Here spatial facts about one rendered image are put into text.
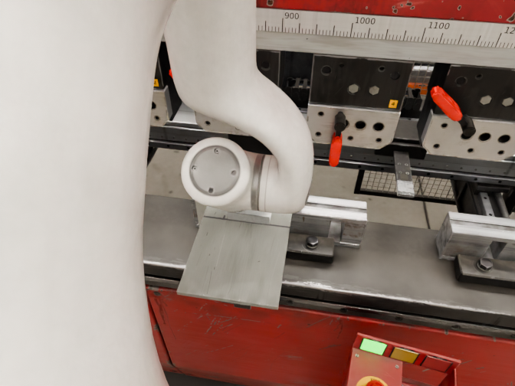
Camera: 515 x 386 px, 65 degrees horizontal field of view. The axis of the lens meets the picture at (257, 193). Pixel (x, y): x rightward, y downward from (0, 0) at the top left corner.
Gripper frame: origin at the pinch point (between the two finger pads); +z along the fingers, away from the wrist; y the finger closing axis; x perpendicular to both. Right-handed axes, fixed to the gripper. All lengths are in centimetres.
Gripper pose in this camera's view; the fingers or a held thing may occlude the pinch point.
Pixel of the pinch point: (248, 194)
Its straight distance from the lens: 79.1
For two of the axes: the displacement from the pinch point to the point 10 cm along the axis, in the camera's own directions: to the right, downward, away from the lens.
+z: 1.1, 1.0, 9.9
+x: -1.3, 9.9, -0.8
